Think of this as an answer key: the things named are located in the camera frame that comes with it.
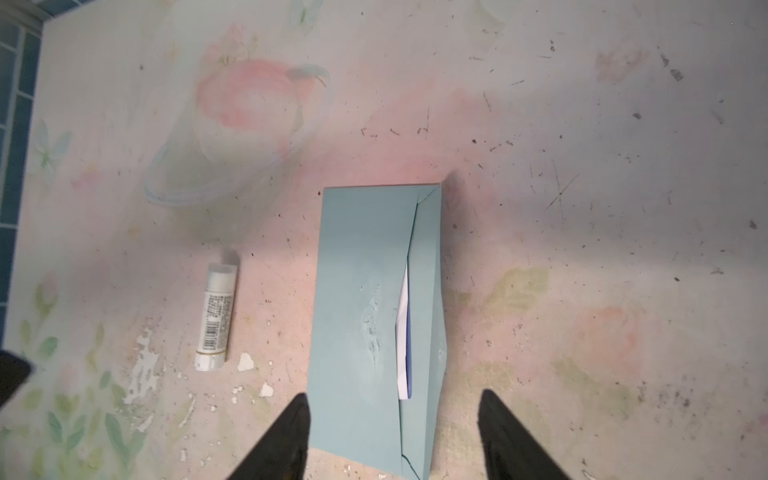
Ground white letter paper blue border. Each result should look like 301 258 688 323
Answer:
396 268 412 401

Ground white glue stick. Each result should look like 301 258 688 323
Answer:
194 264 238 372

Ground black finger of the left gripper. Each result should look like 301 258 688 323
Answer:
0 350 32 408

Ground teal envelope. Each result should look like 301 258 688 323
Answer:
307 184 447 479

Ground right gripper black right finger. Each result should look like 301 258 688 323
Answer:
478 389 570 480

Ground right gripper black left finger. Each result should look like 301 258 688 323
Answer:
229 393 311 480

